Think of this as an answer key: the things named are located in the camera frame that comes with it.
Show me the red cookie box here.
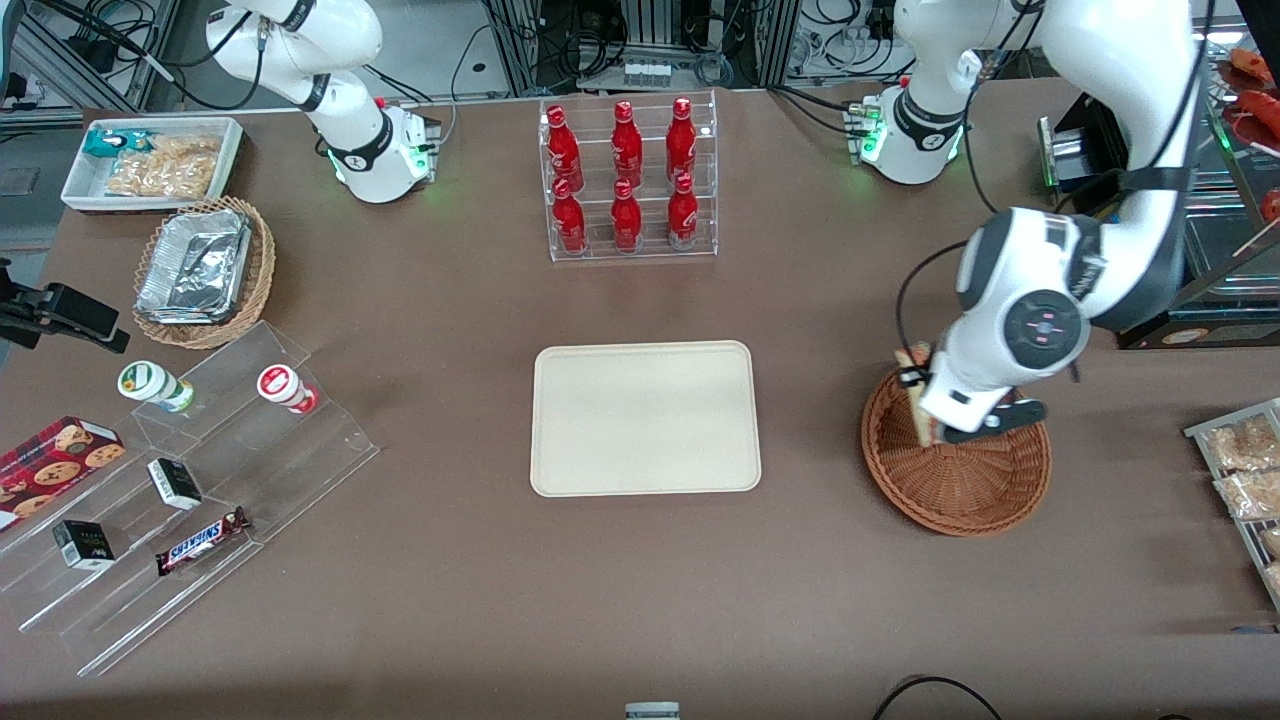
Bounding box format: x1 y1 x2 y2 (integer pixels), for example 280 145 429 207
0 416 127 534

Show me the red cola bottle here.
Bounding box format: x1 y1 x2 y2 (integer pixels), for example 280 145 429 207
612 101 644 189
667 97 698 186
545 105 584 193
668 173 700 250
552 179 587 254
611 178 643 252

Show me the grey wire snack rack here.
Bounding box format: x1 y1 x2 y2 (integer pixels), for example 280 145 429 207
1184 398 1280 613

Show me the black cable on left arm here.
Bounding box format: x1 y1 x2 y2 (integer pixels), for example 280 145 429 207
893 238 976 373

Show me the clear bag of crackers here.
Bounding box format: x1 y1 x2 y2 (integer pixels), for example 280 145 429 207
105 135 223 199

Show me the clear acrylic bottle rack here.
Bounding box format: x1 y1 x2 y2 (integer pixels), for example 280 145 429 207
538 90 719 263

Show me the green lid yogurt cup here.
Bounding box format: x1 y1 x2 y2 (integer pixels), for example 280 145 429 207
117 360 196 413

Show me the clear acrylic step display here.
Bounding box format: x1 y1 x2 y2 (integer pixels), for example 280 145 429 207
0 320 381 678

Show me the teal snack packet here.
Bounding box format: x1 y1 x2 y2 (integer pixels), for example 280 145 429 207
82 128 156 159

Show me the small black white carton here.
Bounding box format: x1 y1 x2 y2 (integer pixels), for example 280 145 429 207
147 457 204 511

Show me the clear bag of pastries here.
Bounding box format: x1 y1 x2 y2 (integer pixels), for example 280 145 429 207
1213 470 1280 522
1203 414 1280 473

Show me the white rectangular snack bin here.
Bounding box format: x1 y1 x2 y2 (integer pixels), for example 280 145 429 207
60 116 245 213

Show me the triangular sandwich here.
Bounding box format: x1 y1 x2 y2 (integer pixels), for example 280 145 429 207
894 342 947 450

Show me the round brown wicker basket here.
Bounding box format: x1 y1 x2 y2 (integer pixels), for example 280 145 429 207
861 362 1053 538

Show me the black cable on table edge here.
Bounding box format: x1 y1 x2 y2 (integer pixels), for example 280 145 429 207
870 677 1004 720

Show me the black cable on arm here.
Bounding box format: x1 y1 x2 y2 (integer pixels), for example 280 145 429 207
40 0 263 113
893 238 976 373

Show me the brown Snickers bar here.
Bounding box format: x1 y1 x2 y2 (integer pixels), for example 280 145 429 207
155 506 251 577

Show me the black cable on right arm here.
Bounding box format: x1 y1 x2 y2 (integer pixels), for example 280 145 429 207
40 0 263 113

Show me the silver foil container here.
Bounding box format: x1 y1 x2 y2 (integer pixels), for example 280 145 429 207
135 208 253 325

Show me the beige plastic tray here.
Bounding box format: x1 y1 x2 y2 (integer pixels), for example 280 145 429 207
530 340 763 498

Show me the red lid yogurt cup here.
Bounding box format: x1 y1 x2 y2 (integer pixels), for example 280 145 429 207
256 364 321 415

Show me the oval light wicker basket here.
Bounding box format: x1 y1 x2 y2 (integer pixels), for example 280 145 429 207
132 196 277 350

